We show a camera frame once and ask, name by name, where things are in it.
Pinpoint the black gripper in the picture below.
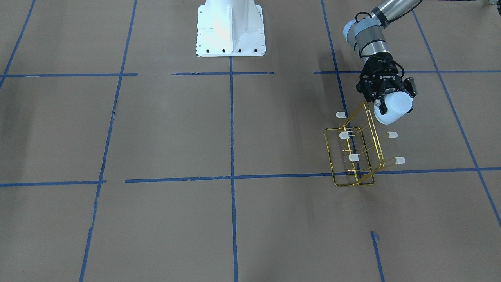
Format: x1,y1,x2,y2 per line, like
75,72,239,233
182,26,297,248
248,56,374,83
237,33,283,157
356,57,418,104

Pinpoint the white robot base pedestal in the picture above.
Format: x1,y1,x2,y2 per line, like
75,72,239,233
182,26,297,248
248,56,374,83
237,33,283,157
196,0,267,57

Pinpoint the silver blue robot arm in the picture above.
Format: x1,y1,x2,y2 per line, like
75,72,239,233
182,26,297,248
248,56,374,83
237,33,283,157
343,0,421,102

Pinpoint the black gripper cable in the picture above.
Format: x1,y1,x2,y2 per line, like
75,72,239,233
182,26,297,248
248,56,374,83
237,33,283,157
355,11,405,79

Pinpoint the light blue plastic cup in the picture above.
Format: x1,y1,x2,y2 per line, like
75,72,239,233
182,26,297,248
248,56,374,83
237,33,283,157
374,91,413,125

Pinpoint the gold wire cup holder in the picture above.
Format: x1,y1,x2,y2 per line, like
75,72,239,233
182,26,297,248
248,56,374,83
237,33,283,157
323,102,406,187

